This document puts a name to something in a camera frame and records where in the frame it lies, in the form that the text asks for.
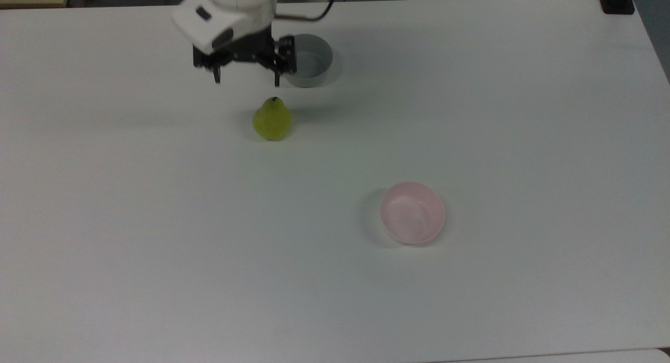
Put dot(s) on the black gripper white mount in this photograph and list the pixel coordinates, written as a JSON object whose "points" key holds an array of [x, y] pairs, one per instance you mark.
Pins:
{"points": [[220, 28]]}

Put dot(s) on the green pear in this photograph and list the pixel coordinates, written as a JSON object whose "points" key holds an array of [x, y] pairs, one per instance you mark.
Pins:
{"points": [[272, 122]]}

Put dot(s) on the gray bowl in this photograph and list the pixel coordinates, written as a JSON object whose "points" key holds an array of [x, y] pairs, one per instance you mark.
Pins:
{"points": [[314, 65]]}

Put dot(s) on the pink bowl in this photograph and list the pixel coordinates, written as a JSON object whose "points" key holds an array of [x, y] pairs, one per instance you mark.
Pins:
{"points": [[413, 214]]}

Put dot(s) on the black corner clamp stand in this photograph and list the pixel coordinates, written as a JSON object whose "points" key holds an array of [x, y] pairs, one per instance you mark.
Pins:
{"points": [[617, 2]]}

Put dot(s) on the white adjoining table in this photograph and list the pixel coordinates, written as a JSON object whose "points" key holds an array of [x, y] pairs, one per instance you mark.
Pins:
{"points": [[576, 356]]}

